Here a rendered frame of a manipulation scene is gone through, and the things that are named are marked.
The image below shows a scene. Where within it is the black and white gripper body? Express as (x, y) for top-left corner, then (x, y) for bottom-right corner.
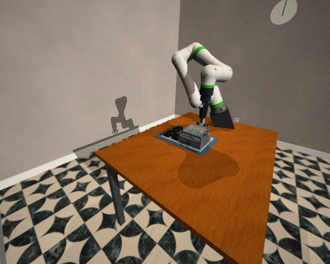
(200, 96), (211, 109)

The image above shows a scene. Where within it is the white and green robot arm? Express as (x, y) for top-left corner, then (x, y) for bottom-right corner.
(172, 43), (233, 114)

